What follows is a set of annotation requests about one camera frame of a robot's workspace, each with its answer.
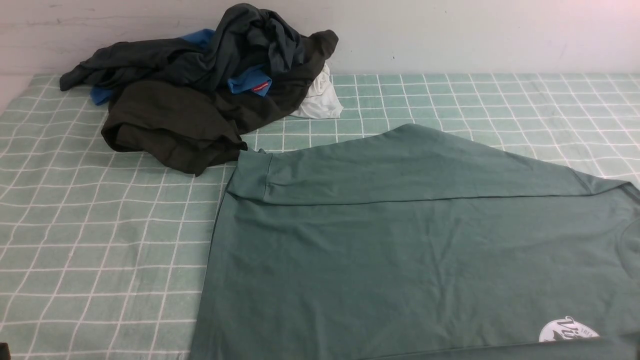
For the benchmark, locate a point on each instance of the green long-sleeved shirt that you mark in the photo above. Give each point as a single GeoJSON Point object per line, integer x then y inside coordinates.
{"type": "Point", "coordinates": [417, 244]}

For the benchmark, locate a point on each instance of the white crumpled garment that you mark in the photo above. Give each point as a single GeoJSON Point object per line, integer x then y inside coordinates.
{"type": "Point", "coordinates": [321, 101]}

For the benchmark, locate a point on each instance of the blue garment with red label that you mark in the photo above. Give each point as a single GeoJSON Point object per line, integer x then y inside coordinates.
{"type": "Point", "coordinates": [253, 79]}

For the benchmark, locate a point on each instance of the dark olive crumpled garment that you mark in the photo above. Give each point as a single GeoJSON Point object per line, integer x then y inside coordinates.
{"type": "Point", "coordinates": [189, 131]}

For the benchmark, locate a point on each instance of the dark grey-blue crumpled garment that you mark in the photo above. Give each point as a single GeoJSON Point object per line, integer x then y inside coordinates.
{"type": "Point", "coordinates": [245, 36]}

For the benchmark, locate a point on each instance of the green checked table cloth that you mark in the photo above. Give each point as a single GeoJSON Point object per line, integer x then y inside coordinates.
{"type": "Point", "coordinates": [103, 253]}

